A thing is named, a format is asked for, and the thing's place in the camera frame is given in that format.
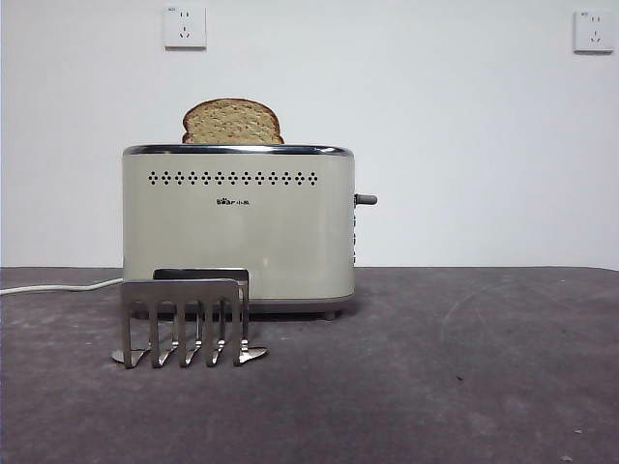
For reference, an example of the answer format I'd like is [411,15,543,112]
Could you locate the brown toast bread slice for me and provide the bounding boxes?
[181,98,286,146]

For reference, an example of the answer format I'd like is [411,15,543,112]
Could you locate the cream toaster with chrome top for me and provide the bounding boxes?
[122,142,358,320]

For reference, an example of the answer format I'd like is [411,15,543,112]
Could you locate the stainless steel toast rack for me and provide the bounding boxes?
[110,268,271,370]

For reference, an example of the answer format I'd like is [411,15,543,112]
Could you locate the white wall socket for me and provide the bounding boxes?
[162,5,208,51]
[573,9,616,55]

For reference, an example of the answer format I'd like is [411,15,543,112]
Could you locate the white power cable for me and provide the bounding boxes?
[0,275,126,297]

